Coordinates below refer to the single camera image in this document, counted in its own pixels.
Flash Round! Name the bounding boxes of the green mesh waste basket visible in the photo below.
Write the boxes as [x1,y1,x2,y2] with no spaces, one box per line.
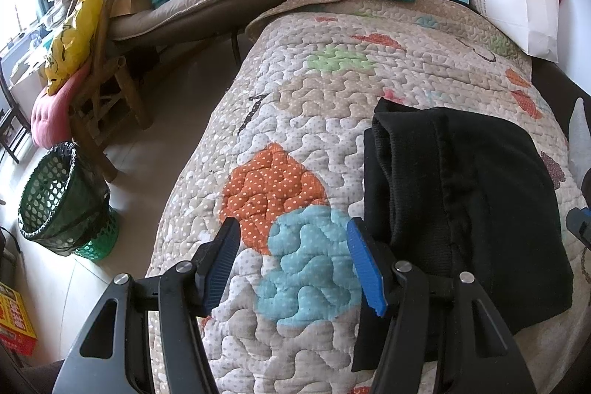
[18,142,119,261]

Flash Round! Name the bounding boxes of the yellow plush toy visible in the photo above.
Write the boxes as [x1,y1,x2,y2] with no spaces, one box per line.
[42,0,103,96]

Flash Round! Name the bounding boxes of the black pants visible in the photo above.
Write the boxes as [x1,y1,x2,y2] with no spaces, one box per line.
[351,97,575,374]

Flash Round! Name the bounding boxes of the wooden chair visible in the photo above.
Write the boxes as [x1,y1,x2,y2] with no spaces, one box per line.
[68,0,152,182]

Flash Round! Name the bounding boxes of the pink cushion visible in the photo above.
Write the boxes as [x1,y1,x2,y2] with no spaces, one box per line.
[31,60,91,150]

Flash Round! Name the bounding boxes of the beige lounge cushion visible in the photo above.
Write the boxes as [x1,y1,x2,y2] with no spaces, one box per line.
[108,0,290,43]

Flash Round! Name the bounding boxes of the patterned quilted bedspread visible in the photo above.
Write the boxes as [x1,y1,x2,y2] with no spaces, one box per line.
[148,0,585,393]

